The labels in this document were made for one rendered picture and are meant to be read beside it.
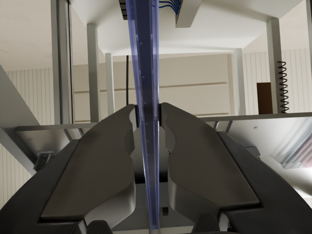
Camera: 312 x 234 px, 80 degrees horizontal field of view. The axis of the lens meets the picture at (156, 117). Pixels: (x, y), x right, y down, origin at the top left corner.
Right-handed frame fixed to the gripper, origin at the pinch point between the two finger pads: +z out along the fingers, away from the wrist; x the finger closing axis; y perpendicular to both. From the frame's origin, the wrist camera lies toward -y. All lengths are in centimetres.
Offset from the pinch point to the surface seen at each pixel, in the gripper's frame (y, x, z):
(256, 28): 2, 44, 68
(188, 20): -2, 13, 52
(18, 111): 7.0, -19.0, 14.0
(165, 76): 86, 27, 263
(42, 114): 139, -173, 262
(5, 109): 5.5, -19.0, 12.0
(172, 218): 32.2, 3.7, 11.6
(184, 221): 34.5, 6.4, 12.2
